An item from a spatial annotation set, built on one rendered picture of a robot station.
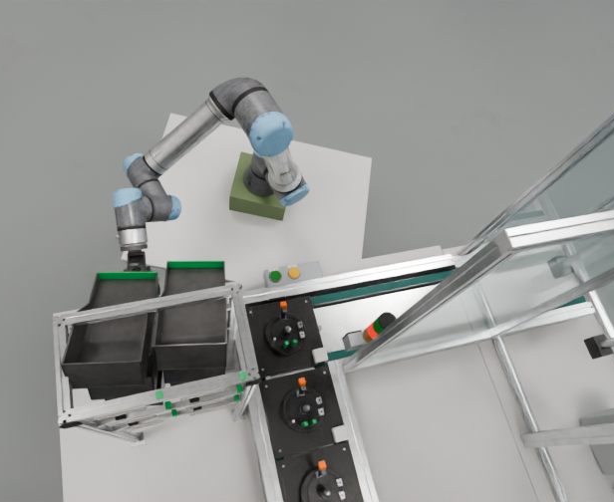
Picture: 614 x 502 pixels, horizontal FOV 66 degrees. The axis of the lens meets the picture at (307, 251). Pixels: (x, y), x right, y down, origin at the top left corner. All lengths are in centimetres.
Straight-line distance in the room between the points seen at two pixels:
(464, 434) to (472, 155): 222
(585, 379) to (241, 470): 136
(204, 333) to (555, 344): 155
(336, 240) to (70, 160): 184
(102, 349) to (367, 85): 303
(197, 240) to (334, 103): 192
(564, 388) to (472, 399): 39
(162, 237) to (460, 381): 125
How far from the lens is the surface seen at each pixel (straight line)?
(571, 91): 455
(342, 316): 177
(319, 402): 160
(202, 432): 171
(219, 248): 187
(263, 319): 166
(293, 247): 189
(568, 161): 159
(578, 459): 214
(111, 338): 104
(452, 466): 188
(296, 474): 161
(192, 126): 141
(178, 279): 111
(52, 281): 287
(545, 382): 212
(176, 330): 101
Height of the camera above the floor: 257
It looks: 64 degrees down
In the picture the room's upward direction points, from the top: 22 degrees clockwise
